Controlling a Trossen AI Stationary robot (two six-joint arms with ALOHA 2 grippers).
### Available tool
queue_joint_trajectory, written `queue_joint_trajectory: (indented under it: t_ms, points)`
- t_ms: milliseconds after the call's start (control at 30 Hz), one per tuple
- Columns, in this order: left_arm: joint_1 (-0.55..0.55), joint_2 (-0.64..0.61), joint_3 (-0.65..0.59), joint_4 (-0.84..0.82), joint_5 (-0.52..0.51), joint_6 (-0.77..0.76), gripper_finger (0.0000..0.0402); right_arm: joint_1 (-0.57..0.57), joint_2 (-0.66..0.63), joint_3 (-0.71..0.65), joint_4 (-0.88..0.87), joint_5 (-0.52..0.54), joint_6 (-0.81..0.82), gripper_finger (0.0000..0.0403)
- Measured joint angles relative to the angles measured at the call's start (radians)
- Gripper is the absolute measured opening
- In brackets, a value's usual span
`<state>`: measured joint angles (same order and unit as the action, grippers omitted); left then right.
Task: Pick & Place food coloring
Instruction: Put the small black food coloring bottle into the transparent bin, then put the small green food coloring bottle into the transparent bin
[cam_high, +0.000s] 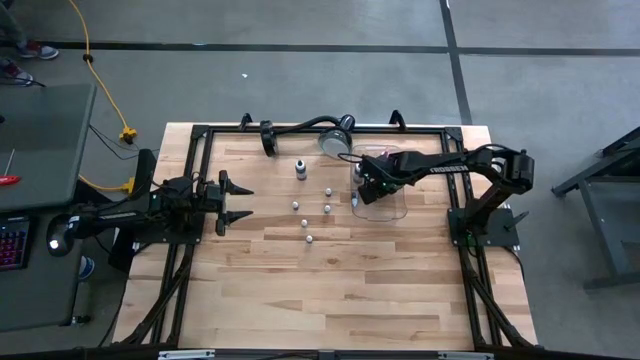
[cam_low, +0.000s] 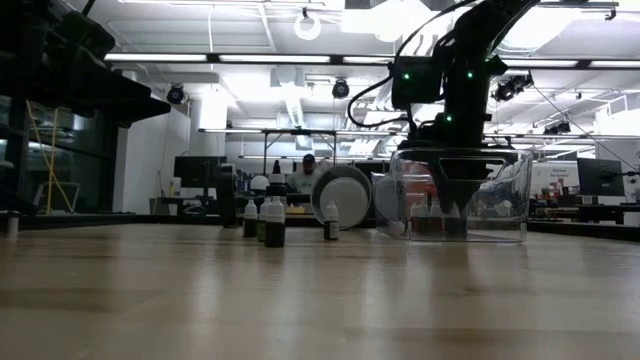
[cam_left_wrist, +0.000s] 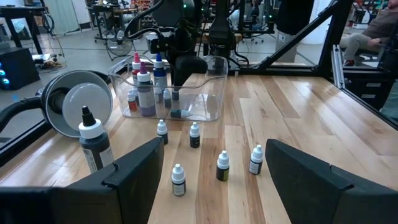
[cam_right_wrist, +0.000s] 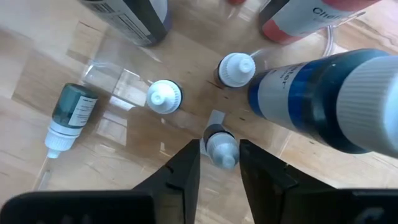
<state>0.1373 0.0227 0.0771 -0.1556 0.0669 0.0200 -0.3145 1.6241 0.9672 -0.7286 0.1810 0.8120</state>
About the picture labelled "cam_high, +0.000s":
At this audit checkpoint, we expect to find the backlit black keyboard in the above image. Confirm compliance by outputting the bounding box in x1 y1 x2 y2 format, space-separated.
0 215 31 274

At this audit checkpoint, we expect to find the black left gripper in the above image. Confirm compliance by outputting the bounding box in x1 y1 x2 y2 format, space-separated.
201 169 255 238

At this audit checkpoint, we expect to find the yellow extension cable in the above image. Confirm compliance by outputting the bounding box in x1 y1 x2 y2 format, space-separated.
78 174 137 194
67 0 139 146

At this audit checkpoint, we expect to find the thin black cable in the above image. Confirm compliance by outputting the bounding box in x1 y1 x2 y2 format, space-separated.
88 123 161 162

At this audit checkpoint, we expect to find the clear plastic bin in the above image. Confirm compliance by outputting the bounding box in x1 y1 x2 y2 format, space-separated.
350 143 408 222

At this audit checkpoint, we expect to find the black metal table frame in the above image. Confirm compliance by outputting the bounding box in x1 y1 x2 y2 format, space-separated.
117 110 539 351

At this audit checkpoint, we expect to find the grey desk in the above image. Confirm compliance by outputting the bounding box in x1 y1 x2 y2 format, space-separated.
0 82 99 332

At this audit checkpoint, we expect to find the round grey gooseneck lamp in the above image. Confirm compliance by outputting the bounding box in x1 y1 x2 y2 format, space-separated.
258 113 357 161

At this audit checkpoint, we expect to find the black computer mouse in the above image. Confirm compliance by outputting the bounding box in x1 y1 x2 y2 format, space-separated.
45 213 76 259

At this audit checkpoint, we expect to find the person's blue shoe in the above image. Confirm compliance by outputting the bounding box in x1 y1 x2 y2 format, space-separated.
78 255 96 281

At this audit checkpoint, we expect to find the grey metal table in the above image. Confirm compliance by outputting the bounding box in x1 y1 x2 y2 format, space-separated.
549 124 640 291

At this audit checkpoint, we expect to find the red-handled screwdriver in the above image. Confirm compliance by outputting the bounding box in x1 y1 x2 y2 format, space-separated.
0 147 21 188

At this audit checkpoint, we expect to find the person's red grey shoe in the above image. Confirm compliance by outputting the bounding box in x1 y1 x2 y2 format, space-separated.
0 58 35 86
19 40 60 61

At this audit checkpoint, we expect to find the silver metal bracket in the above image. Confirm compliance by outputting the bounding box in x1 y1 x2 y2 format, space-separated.
437 351 495 360
157 349 216 360

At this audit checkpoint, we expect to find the black upright box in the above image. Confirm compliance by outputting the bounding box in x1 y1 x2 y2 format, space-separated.
130 148 159 197

